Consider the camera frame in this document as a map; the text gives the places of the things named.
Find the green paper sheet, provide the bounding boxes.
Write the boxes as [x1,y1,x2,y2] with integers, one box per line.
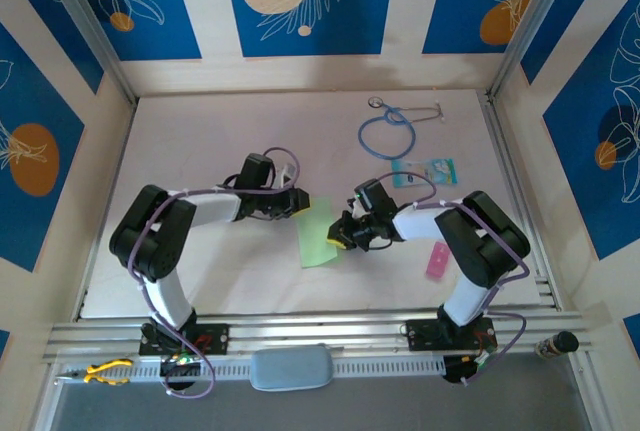
[293,195,340,269]

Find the teal wipes packet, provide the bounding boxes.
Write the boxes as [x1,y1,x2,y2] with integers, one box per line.
[391,158,459,188]

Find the pale pink table mat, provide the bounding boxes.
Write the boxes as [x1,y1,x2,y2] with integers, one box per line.
[79,89,556,323]

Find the aluminium profile beam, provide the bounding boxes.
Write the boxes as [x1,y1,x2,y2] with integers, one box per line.
[42,306,614,365]

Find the blue stethoscope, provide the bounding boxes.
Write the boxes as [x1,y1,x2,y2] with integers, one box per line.
[357,95,447,161]

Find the grey blue pouch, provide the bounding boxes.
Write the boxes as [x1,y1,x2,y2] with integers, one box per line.
[249,344,335,392]

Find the black controller board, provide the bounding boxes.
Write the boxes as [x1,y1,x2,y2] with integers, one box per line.
[443,354,489,383]
[159,354,202,381]

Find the small bottle with dark cap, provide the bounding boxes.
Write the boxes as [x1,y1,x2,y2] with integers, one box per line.
[535,330,580,358]

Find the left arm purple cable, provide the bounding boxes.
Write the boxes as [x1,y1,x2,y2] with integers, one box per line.
[128,145,301,400]

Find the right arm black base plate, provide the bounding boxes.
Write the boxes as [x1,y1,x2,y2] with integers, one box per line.
[405,318,499,352]

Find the aluminium table side rail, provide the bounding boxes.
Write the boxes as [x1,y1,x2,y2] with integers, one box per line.
[477,89,560,310]

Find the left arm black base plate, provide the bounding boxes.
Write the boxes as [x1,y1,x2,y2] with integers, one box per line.
[138,323,231,357]

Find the slotted cable duct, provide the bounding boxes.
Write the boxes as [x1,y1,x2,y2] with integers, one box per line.
[52,353,449,386]

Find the aluminium corner post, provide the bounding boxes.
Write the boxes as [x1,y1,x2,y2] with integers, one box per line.
[37,0,139,105]
[487,0,576,100]

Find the yellow handled pliers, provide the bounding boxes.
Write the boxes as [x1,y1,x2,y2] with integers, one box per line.
[54,358,135,386]

